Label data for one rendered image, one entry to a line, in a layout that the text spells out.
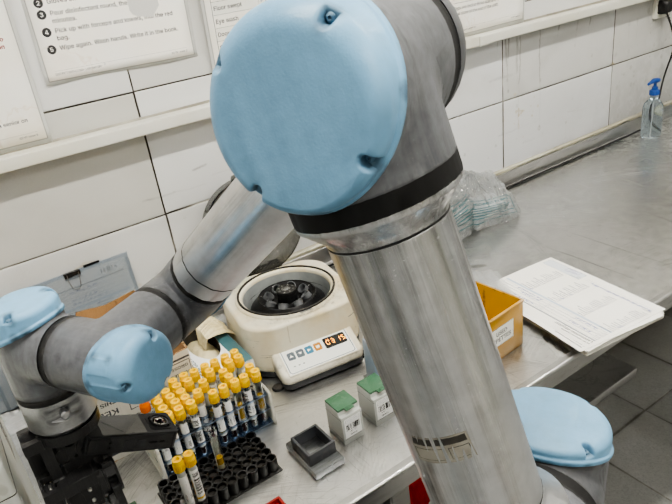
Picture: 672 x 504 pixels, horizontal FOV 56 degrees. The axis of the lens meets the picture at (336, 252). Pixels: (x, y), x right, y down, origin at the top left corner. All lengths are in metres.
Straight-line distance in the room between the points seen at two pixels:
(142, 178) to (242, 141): 1.00
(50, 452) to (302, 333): 0.56
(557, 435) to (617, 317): 0.74
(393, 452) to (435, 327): 0.66
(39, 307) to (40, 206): 0.64
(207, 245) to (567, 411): 0.38
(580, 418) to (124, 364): 0.43
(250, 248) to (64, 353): 0.20
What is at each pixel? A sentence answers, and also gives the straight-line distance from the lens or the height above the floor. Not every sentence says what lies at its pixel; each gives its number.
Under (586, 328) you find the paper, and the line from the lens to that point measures 1.30.
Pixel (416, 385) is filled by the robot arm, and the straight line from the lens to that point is 0.42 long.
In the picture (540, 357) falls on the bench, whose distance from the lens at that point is 1.24.
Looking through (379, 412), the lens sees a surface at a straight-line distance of 1.08.
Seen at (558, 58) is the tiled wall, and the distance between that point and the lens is 2.11.
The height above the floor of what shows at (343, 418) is 0.93.
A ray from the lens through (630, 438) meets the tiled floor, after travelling 2.42.
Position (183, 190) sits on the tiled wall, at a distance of 1.39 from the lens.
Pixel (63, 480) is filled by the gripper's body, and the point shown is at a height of 1.10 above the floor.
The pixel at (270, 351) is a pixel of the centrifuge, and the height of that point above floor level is 0.94.
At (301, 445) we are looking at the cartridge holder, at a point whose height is 0.89.
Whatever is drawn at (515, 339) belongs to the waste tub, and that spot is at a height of 0.90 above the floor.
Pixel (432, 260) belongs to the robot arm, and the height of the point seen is 1.42.
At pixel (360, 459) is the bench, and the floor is 0.87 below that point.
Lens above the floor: 1.60
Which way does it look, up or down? 26 degrees down
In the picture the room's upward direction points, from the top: 8 degrees counter-clockwise
